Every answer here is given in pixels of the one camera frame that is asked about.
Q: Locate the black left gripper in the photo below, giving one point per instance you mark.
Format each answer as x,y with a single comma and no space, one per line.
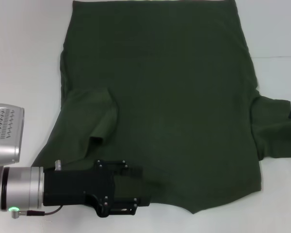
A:
75,187

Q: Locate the dark green shirt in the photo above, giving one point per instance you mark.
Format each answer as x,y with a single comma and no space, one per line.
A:
172,85

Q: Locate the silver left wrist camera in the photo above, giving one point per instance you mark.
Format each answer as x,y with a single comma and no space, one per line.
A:
4,136

